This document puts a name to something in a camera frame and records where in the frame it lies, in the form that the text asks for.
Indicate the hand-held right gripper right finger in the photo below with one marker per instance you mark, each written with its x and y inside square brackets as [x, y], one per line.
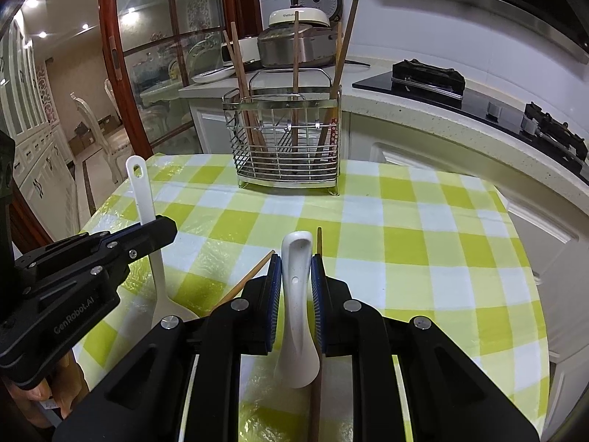
[318, 304]

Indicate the white ceramic spoon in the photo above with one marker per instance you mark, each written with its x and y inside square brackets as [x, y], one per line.
[294, 331]

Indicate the black gas burner grate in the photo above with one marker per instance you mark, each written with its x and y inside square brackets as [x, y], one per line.
[557, 131]
[428, 78]

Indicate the white sideboard cabinet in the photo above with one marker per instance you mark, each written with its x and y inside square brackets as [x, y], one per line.
[41, 147]

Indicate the yellow checkered tablecloth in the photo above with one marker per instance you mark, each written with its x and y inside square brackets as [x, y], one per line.
[414, 262]

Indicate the white plate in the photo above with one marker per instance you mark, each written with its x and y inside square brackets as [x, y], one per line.
[211, 75]

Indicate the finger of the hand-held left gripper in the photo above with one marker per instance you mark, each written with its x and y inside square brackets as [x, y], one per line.
[156, 235]

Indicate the white small appliance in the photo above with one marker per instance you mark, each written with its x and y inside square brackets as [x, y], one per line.
[246, 50]

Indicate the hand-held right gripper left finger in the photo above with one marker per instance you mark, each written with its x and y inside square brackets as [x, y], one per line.
[274, 304]

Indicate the person's left hand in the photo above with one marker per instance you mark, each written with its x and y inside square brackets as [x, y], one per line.
[32, 398]

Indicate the red wooden glass door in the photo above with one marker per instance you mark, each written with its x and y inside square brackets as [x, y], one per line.
[108, 78]

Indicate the silver rice cooker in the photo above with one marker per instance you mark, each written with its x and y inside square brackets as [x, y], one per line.
[276, 50]

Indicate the white dining chair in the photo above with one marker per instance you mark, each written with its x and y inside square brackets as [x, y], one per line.
[92, 119]

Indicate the black glass cooktop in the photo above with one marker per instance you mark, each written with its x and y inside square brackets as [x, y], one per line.
[478, 101]

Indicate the grey stove knob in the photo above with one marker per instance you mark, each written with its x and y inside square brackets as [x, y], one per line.
[494, 110]
[528, 125]

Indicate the white plastic rice paddle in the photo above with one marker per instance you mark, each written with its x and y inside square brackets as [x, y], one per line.
[138, 193]

